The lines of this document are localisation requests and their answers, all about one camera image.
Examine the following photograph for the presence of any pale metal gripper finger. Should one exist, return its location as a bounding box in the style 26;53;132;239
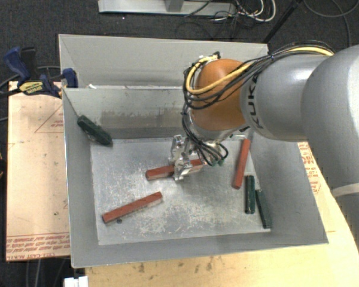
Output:
168;134;187;164
172;151;199;182

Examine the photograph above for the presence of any red-brown block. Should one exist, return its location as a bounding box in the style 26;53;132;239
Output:
232;138;251;190
101;191;163;224
145;159;205;181

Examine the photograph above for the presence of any grey metal bin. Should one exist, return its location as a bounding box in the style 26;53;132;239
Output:
58;33;329;268

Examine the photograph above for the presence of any dark green flat block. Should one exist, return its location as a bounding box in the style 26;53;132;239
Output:
255;189;273;229
77;115;113;145
244;175;256;215

